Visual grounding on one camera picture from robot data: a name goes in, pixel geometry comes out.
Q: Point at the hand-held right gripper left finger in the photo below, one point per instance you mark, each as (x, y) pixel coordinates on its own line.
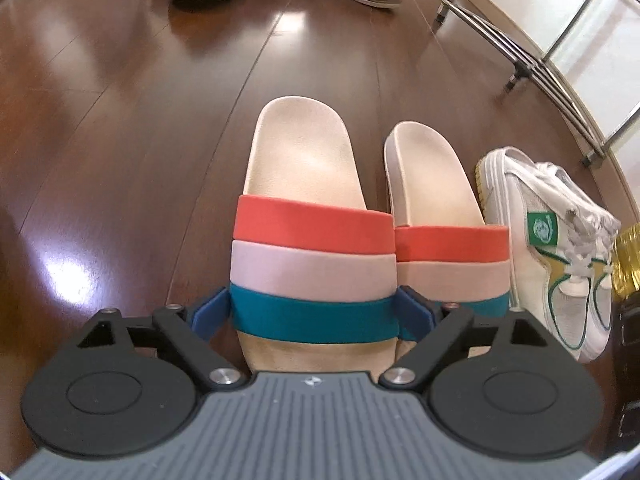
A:
(212, 317)

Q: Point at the striped cream slide sandal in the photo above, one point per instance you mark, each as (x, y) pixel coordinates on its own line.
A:
(430, 175)
(300, 170)

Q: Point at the white sneaker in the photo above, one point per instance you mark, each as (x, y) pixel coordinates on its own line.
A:
(515, 210)

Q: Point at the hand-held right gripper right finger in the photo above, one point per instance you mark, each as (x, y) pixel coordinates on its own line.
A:
(412, 310)

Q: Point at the metal shoe rack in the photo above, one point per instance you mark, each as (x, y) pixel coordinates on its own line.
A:
(520, 72)

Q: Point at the gold shiny object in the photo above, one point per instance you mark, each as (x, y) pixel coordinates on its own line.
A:
(627, 265)

